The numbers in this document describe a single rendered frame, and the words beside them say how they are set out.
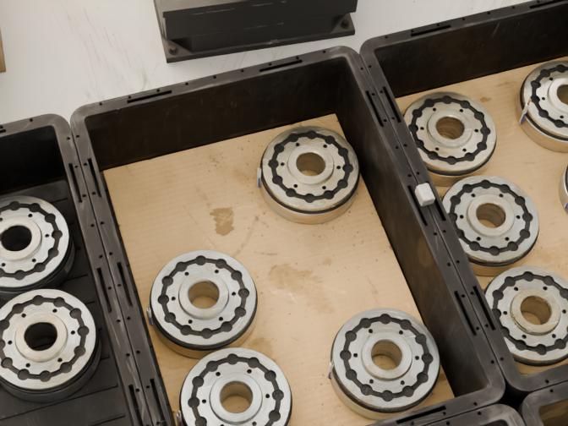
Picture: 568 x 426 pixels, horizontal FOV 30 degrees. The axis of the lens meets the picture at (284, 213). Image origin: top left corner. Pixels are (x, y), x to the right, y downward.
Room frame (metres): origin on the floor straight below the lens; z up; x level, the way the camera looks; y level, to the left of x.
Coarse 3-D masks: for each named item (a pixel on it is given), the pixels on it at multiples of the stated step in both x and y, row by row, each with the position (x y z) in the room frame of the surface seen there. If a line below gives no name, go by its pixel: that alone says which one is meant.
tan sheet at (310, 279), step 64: (128, 192) 0.55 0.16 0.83; (192, 192) 0.55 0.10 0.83; (256, 192) 0.56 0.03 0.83; (128, 256) 0.47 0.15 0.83; (256, 256) 0.49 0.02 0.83; (320, 256) 0.49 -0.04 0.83; (384, 256) 0.50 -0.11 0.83; (256, 320) 0.42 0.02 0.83; (320, 320) 0.42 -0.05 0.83; (320, 384) 0.36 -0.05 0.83; (448, 384) 0.37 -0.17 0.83
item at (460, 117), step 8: (440, 112) 0.66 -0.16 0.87; (448, 112) 0.66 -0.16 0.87; (456, 112) 0.66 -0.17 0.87; (432, 120) 0.65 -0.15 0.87; (440, 120) 0.65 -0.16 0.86; (456, 120) 0.66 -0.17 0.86; (464, 120) 0.65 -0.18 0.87; (432, 128) 0.64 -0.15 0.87; (464, 128) 0.64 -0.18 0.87; (432, 136) 0.63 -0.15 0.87; (440, 136) 0.63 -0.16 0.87; (464, 136) 0.63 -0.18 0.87; (440, 144) 0.62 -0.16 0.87; (448, 144) 0.62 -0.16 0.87; (456, 144) 0.62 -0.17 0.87; (464, 144) 0.63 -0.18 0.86
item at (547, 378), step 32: (544, 0) 0.77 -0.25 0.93; (416, 32) 0.71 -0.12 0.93; (448, 32) 0.72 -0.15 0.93; (384, 96) 0.63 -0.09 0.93; (416, 160) 0.56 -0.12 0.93; (448, 224) 0.49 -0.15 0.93; (480, 288) 0.43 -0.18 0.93; (480, 320) 0.39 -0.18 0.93; (512, 384) 0.34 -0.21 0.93; (544, 384) 0.34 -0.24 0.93
